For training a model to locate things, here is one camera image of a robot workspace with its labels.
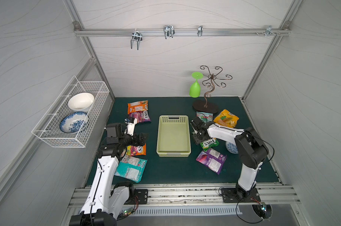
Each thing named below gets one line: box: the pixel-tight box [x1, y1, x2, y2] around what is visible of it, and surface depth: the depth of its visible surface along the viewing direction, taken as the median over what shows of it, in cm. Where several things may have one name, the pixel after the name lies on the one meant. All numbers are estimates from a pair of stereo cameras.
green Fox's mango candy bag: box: [199, 137, 220, 153], surface depth 93 cm
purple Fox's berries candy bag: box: [128, 110, 152, 124], surface depth 109 cm
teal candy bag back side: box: [114, 155, 148, 184], surface depth 84 cm
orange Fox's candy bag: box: [127, 99, 149, 115], surface depth 113 cm
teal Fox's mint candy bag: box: [195, 111, 214, 123], surface depth 110 cm
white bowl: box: [67, 92, 95, 112], surface depth 71 cm
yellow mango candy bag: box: [213, 109, 240, 129], surface depth 103 cm
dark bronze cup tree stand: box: [192, 65, 233, 114], surface depth 98 cm
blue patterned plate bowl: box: [59, 111, 90, 134], surface depth 65 cm
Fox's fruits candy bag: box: [126, 143, 147, 156], surface depth 91 cm
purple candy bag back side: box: [195, 147, 228, 175], surface depth 87 cm
